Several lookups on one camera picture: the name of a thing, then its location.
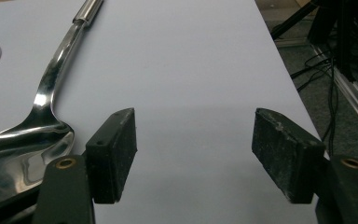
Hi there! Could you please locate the black cables and stand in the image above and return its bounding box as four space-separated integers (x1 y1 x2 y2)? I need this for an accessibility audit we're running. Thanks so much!
310 43 358 141

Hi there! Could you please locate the black cable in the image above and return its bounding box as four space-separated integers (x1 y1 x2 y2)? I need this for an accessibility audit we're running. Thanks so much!
290 50 339 157

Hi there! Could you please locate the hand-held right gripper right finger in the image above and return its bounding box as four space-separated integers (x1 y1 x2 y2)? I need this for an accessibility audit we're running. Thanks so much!
251 107 358 224

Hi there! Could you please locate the large steel ladle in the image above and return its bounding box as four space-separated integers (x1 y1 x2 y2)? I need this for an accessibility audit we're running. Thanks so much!
0 0 104 216

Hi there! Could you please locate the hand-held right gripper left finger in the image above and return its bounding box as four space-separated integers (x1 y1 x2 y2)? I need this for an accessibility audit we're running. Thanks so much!
32 107 138 224

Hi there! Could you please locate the black stand leg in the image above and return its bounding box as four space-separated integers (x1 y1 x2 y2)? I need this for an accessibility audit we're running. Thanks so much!
269 0 321 41

